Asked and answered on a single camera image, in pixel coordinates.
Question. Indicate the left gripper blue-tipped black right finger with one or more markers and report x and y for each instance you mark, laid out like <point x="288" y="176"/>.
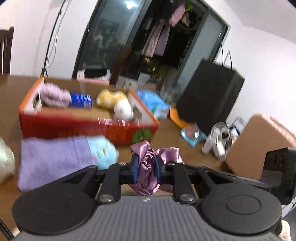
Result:
<point x="175" y="174"/>

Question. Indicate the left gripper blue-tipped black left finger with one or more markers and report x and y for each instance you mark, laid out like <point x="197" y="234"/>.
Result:
<point x="114" y="177"/>

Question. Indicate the pink satin scrunchie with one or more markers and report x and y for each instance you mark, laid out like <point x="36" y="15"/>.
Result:
<point x="147" y="184"/>

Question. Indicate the purple woven cloth pouch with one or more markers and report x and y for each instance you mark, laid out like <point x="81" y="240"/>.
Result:
<point x="44" y="161"/>

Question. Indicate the white plastic bundle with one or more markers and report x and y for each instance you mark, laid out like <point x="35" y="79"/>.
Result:
<point x="7" y="162"/>

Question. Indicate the light blue plush toy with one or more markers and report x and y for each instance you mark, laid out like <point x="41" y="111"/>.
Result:
<point x="103" y="152"/>

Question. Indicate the brown cardboard box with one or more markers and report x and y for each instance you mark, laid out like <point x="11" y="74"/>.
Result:
<point x="261" y="134"/>

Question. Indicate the small blue snack packet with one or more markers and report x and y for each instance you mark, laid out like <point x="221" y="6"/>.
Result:
<point x="192" y="135"/>

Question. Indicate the orange flat folder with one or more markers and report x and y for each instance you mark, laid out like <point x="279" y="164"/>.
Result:
<point x="176" y="119"/>

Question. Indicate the blue wet wipes pack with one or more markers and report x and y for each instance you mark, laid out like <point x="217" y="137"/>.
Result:
<point x="158" y="107"/>

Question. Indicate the yellow white plush toy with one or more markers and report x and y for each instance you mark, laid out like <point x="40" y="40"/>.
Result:
<point x="116" y="101"/>

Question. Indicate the blue tissue packet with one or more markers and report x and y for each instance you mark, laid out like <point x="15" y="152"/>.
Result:
<point x="79" y="100"/>

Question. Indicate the black paper shopping bag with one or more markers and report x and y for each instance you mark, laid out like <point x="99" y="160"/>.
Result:
<point x="209" y="96"/>

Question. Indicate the red orange cardboard box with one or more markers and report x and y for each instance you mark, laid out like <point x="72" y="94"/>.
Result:
<point x="37" y="120"/>

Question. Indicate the pink fuzzy cloth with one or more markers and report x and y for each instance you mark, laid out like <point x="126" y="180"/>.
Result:
<point x="52" y="95"/>

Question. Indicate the black light stand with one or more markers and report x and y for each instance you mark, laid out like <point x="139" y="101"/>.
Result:
<point x="53" y="39"/>

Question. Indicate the hanging pink clothes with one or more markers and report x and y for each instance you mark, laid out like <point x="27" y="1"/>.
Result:
<point x="168" y="14"/>

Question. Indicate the dark wooden chair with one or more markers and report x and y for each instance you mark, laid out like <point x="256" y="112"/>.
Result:
<point x="5" y="51"/>

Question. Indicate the white charger with cables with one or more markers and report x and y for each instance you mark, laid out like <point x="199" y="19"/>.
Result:
<point x="220" y="140"/>

